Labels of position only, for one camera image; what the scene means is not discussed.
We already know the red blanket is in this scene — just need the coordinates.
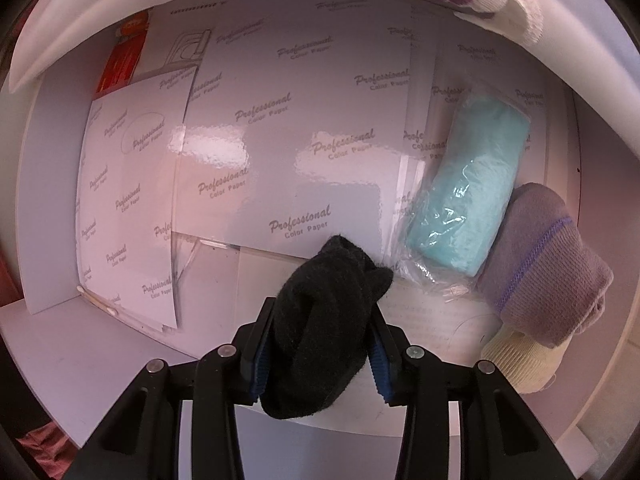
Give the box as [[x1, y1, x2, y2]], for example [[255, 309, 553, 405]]
[[15, 422, 76, 480]]

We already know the teal sock in plastic bag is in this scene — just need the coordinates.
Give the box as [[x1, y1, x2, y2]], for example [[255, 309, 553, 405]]
[[395, 80, 533, 301]]

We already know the purple sock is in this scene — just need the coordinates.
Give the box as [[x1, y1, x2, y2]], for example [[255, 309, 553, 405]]
[[475, 182, 615, 348]]

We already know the small white printed paper sheet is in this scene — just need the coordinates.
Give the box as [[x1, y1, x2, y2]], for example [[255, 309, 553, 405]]
[[75, 67, 198, 331]]

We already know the pale yellow sock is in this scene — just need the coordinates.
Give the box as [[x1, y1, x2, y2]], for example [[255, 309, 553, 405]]
[[480, 322, 573, 395]]

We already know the red and white package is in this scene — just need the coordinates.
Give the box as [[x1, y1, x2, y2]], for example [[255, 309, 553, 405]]
[[95, 2, 216, 98]]

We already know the large white printed paper sheet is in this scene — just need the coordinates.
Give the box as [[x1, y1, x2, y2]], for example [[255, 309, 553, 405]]
[[172, 0, 436, 261]]

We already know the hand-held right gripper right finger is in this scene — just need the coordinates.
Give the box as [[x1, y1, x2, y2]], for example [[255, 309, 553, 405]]
[[367, 310, 571, 480]]

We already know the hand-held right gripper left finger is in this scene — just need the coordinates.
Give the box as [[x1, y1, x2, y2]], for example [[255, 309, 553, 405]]
[[62, 297, 276, 480]]

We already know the black sock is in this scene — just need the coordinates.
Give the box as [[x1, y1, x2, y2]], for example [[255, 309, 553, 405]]
[[260, 234, 395, 420]]

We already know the cotton swab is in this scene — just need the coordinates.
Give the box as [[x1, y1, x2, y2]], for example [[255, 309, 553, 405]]
[[75, 284, 123, 317]]

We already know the white paper-lined drawer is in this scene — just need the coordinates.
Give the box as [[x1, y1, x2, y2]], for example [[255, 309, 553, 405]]
[[0, 0, 640, 461]]

